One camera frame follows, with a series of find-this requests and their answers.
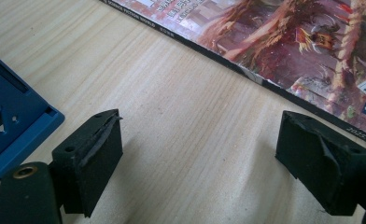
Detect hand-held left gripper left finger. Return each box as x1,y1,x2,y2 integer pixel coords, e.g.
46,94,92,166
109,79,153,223
50,108,124,218

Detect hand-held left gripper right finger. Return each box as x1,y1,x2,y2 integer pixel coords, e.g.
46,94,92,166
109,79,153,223
274,110,366,217

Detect blue plastic file rack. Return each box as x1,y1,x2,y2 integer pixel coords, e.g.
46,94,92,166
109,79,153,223
0,46,65,192

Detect magazine with reddish cover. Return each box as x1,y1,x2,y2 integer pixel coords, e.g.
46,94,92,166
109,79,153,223
99,0,366,149

